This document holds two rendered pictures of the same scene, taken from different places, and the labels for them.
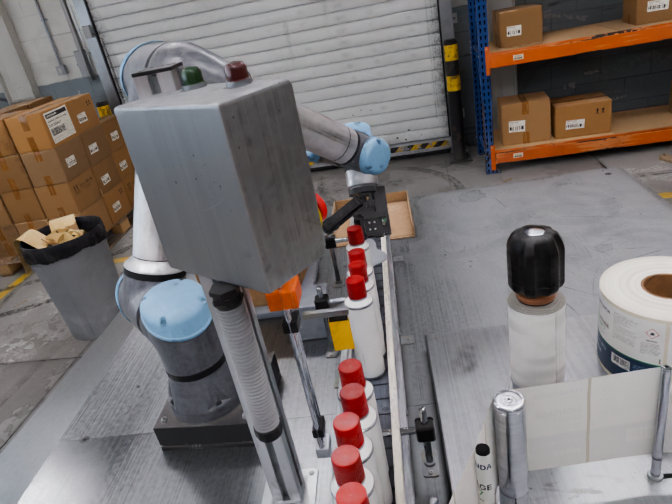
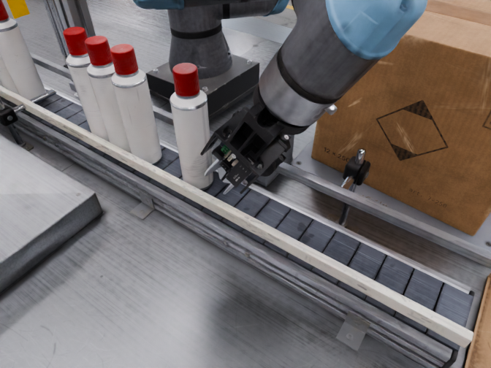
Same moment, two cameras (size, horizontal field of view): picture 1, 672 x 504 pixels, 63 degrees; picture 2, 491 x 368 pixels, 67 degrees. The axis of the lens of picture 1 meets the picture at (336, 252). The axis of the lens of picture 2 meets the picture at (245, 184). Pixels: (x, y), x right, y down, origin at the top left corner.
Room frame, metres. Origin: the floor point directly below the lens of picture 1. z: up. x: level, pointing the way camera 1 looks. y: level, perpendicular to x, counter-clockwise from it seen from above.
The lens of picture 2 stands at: (1.33, -0.42, 1.32)
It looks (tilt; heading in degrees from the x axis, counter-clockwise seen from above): 44 degrees down; 117
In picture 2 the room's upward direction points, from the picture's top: straight up
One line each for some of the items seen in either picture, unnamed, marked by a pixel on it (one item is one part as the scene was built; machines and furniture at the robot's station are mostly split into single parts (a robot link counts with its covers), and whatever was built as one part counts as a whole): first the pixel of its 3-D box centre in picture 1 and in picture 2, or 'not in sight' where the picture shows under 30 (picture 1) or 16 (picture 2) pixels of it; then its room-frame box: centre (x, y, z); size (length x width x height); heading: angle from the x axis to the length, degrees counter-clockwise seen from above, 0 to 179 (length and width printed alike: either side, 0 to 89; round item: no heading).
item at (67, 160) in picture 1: (59, 175); not in sight; (4.49, 2.10, 0.57); 1.20 x 0.85 x 1.14; 171
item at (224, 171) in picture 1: (226, 181); not in sight; (0.56, 0.10, 1.38); 0.17 x 0.10 x 0.19; 47
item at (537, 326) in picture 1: (536, 317); not in sight; (0.70, -0.29, 1.03); 0.09 x 0.09 x 0.30
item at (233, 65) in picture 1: (236, 72); not in sight; (0.56, 0.06, 1.49); 0.03 x 0.03 x 0.02
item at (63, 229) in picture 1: (66, 247); not in sight; (2.94, 1.50, 0.50); 0.42 x 0.41 x 0.28; 168
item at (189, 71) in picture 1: (191, 76); not in sight; (0.60, 0.11, 1.49); 0.03 x 0.03 x 0.02
